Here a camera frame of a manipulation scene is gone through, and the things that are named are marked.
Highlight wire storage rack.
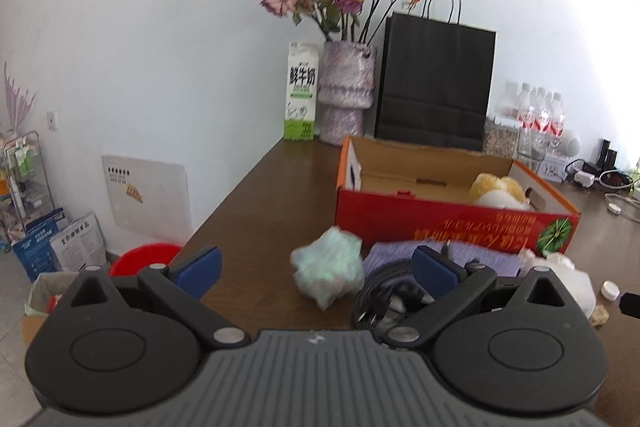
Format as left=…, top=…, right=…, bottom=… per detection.
left=1, top=131, right=55, bottom=251

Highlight white patterned tin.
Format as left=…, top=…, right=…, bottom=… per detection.
left=537, top=153, right=572, bottom=183

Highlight cardboard trash box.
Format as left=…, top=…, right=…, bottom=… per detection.
left=22, top=272, right=76, bottom=347

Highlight clear glass cup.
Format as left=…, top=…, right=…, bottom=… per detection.
left=518, top=128, right=548, bottom=172

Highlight small gold packet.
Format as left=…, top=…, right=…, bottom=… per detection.
left=589, top=305, right=610, bottom=327

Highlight seed filled clear container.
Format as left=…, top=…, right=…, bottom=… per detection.
left=482, top=116, right=522, bottom=159

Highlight pale green plastic bag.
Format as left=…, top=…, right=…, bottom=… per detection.
left=290, top=227, right=366, bottom=310

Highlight red cardboard box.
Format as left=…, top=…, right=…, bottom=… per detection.
left=335, top=136, right=580, bottom=254

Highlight purple textured vase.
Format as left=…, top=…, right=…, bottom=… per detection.
left=318, top=41, right=376, bottom=146

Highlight black braided cable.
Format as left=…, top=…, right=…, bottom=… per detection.
left=351, top=258, right=436, bottom=348

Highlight white charger with cables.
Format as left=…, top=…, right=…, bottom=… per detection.
left=565, top=158, right=639, bottom=223

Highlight white bottle cap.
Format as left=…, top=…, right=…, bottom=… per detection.
left=600, top=281, right=620, bottom=303

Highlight purple woven pouch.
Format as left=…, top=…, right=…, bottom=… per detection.
left=363, top=239, right=520, bottom=283

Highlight white wet wipes pack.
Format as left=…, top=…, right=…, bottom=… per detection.
left=538, top=253, right=597, bottom=319

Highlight white wall panel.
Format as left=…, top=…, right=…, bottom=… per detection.
left=102, top=155, right=193, bottom=245

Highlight yellow white plush toy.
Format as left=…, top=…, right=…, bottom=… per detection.
left=470, top=172, right=529, bottom=210

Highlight water bottle pack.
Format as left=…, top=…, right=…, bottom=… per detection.
left=495, top=81, right=566, bottom=150

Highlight crumpled white tissue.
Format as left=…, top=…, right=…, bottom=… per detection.
left=518, top=248, right=547, bottom=277

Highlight red bucket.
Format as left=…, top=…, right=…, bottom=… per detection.
left=108, top=243, right=182, bottom=277

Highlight black paper shopping bag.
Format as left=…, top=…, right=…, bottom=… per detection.
left=374, top=0, right=496, bottom=152

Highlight blue white paper boxes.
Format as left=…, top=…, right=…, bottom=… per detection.
left=12, top=208, right=107, bottom=282

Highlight white round speaker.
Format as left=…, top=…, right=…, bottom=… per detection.
left=556, top=129, right=582, bottom=158

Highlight green white milk carton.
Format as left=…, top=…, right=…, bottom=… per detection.
left=283, top=42, right=322, bottom=141

